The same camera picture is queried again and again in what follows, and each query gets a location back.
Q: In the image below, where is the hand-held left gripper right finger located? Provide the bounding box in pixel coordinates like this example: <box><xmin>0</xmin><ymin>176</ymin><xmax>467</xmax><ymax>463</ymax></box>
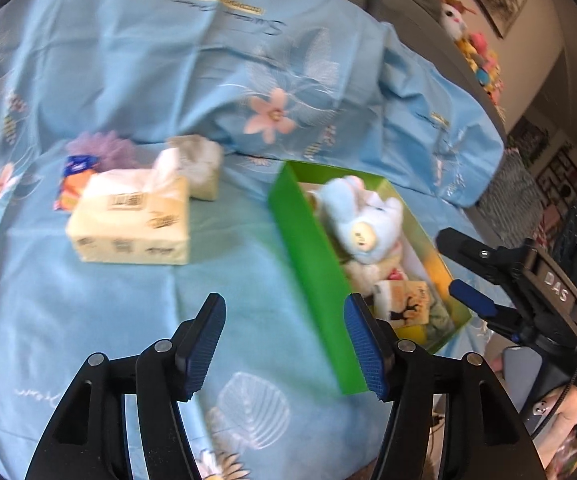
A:
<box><xmin>343</xmin><ymin>293</ymin><xmax>549</xmax><ymax>480</ymax></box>

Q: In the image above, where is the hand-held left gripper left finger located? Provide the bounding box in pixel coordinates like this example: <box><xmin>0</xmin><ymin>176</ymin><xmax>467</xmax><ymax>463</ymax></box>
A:
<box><xmin>24</xmin><ymin>292</ymin><xmax>228</xmax><ymax>480</ymax></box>

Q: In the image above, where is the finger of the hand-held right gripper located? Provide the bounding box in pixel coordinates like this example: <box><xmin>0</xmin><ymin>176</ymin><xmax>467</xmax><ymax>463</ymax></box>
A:
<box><xmin>435</xmin><ymin>227</ymin><xmax>531</xmax><ymax>281</ymax></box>
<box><xmin>448</xmin><ymin>280</ymin><xmax>525</xmax><ymax>344</ymax></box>

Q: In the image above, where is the yellow sponge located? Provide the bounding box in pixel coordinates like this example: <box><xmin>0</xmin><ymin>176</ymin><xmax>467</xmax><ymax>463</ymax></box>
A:
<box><xmin>402</xmin><ymin>255</ymin><xmax>455</xmax><ymax>343</ymax></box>

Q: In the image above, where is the pale green cloth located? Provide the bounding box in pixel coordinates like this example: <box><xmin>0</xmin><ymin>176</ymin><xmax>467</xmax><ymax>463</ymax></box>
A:
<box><xmin>422</xmin><ymin>305</ymin><xmax>457</xmax><ymax>347</ymax></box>

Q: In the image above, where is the small printed tissue packet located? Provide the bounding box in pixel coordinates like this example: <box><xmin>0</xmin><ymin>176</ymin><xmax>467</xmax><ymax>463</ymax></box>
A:
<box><xmin>373</xmin><ymin>279</ymin><xmax>431</xmax><ymax>328</ymax></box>

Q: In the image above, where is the cream plush toy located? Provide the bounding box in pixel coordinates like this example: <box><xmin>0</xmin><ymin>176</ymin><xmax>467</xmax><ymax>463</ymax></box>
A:
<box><xmin>341</xmin><ymin>245</ymin><xmax>409</xmax><ymax>302</ymax></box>

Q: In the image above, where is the green cardboard box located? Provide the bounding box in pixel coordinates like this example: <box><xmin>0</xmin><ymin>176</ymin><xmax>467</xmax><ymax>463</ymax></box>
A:
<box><xmin>267</xmin><ymin>159</ymin><xmax>473</xmax><ymax>396</ymax></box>

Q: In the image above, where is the light blue plush toy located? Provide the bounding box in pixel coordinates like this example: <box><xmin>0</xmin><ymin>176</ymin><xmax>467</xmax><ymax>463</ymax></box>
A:
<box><xmin>313</xmin><ymin>175</ymin><xmax>404</xmax><ymax>265</ymax></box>

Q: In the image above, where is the grey knitted cushion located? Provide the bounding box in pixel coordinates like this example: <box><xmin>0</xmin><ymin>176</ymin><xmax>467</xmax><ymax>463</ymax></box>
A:
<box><xmin>475</xmin><ymin>150</ymin><xmax>545</xmax><ymax>247</ymax></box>

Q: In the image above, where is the dark bookshelf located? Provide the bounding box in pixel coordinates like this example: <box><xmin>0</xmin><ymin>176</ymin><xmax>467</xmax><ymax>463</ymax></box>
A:
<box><xmin>508</xmin><ymin>115</ymin><xmax>577</xmax><ymax>213</ymax></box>

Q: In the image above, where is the large cream tissue pack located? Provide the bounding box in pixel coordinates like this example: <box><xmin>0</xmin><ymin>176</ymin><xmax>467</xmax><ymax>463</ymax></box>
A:
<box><xmin>65</xmin><ymin>150</ymin><xmax>192</xmax><ymax>266</ymax></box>

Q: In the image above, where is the small cream tissue pack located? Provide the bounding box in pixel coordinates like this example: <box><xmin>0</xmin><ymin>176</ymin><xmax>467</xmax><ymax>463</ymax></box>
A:
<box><xmin>168</xmin><ymin>135</ymin><xmax>224</xmax><ymax>202</ymax></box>

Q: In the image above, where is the pile of colourful plush toys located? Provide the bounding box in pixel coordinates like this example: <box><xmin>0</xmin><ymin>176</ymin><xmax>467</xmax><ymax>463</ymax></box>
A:
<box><xmin>455</xmin><ymin>32</ymin><xmax>505</xmax><ymax>107</ymax></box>

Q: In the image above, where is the blue and orange packet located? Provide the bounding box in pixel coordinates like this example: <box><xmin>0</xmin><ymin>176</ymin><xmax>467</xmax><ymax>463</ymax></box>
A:
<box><xmin>52</xmin><ymin>155</ymin><xmax>100</xmax><ymax>212</ymax></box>

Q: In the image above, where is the purple bath pouf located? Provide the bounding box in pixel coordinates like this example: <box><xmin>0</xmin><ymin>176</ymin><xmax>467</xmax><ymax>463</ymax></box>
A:
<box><xmin>66</xmin><ymin>131</ymin><xmax>136</xmax><ymax>171</ymax></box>

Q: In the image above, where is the white plush toy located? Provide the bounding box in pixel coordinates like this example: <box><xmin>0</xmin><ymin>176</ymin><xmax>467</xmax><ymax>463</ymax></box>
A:
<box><xmin>438</xmin><ymin>0</ymin><xmax>475</xmax><ymax>41</ymax></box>

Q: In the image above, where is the light blue floral bedsheet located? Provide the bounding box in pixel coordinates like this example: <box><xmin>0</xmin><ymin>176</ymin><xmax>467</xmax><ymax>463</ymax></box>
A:
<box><xmin>0</xmin><ymin>0</ymin><xmax>506</xmax><ymax>480</ymax></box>

